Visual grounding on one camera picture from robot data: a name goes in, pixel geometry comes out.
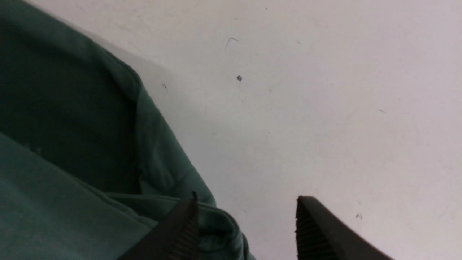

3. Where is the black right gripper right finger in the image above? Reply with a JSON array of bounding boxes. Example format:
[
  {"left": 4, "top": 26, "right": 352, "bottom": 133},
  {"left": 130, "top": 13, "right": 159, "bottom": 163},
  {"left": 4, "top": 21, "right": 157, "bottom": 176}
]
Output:
[{"left": 295, "top": 196, "right": 391, "bottom": 260}]

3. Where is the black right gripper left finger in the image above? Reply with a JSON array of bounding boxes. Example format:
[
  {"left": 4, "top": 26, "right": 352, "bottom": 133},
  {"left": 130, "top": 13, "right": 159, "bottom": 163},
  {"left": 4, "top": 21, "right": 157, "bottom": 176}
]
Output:
[{"left": 119, "top": 191, "right": 199, "bottom": 260}]

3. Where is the green long-sleeve top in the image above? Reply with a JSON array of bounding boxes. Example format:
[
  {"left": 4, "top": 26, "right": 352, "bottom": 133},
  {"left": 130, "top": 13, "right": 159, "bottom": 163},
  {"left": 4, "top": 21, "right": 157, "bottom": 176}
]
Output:
[{"left": 1, "top": 0, "right": 254, "bottom": 260}]

